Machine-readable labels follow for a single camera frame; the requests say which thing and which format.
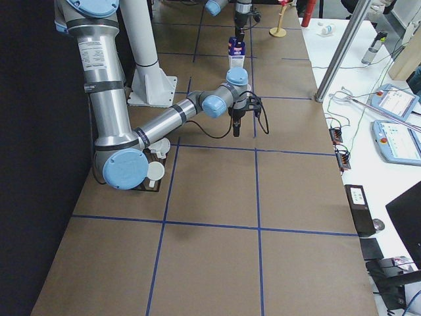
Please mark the wooden mug tree stand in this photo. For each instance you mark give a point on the wooden mug tree stand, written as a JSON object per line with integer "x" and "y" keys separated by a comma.
{"x": 278, "y": 31}

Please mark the white ribbed cup lower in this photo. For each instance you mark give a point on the white ribbed cup lower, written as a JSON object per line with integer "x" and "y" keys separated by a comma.
{"x": 155, "y": 172}

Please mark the orange circuit board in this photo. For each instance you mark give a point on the orange circuit board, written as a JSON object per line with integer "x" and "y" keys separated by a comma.
{"x": 342, "y": 154}

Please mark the red bottle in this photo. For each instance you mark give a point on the red bottle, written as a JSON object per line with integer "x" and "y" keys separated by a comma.
{"x": 308, "y": 13}

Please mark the white mounting pole with base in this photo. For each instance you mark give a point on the white mounting pole with base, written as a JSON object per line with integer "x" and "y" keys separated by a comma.
{"x": 150, "y": 85}

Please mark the black monitor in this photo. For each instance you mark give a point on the black monitor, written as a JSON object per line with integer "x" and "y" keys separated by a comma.
{"x": 404, "y": 212}

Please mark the blue white milk carton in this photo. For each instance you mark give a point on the blue white milk carton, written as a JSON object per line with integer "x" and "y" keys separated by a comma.
{"x": 236, "y": 52}

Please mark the black power adapter box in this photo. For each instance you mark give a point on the black power adapter box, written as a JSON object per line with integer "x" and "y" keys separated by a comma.
{"x": 359, "y": 210}

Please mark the black wire cup rack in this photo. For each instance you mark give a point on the black wire cup rack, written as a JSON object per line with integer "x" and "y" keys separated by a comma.
{"x": 143, "y": 186}

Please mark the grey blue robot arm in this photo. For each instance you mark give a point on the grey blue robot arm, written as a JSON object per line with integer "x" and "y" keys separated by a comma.
{"x": 125, "y": 131}
{"x": 243, "y": 11}

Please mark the teach pendant tablet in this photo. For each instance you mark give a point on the teach pendant tablet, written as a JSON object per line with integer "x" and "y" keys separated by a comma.
{"x": 396, "y": 143}
{"x": 396, "y": 102}

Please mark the white blue tube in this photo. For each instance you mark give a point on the white blue tube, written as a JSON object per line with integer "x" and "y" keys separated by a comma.
{"x": 327, "y": 30}

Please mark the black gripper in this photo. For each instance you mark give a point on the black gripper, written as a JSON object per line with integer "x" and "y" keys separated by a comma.
{"x": 237, "y": 114}

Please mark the aluminium frame post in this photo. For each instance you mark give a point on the aluminium frame post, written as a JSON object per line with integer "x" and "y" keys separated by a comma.
{"x": 344, "y": 44}

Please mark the teach pendant tablet far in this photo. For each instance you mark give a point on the teach pendant tablet far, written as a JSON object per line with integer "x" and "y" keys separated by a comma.
{"x": 396, "y": 102}

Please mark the teach pendant tablet near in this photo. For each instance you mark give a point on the teach pendant tablet near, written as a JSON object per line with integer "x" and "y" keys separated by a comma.
{"x": 396, "y": 143}

